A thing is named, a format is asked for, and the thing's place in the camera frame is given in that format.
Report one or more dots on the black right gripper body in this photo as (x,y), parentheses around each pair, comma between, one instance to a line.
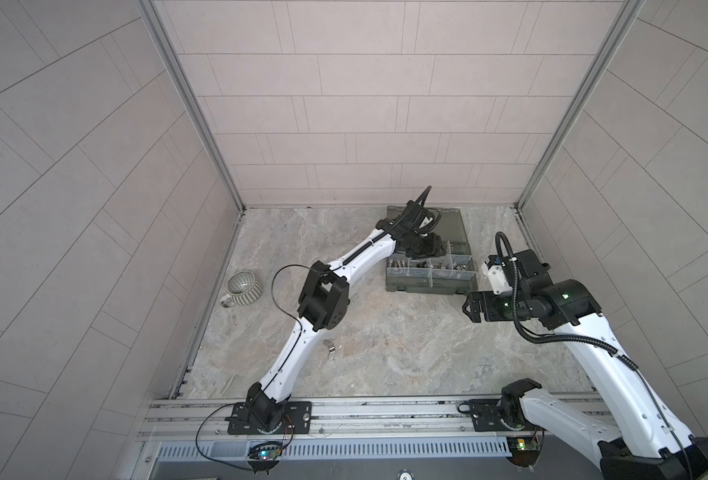
(503,305)

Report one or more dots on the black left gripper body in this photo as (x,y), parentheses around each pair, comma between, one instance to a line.
(418,245)

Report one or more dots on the green plastic organizer box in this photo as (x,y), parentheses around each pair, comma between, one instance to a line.
(452,273)

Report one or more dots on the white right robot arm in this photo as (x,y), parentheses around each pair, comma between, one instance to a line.
(647,440)

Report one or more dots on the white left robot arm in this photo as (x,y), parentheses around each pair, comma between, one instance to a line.
(324,301)

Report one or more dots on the right circuit board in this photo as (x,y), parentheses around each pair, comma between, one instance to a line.
(525,451)

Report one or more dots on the circuit board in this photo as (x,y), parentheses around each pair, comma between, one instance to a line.
(525,451)
(266,451)

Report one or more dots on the left circuit board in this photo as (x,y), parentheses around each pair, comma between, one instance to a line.
(266,451)

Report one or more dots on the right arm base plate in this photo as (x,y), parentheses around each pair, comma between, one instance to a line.
(496,415)

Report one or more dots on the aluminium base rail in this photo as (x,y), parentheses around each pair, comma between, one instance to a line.
(355,426)

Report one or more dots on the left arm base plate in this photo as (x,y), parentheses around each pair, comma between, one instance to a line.
(294,416)

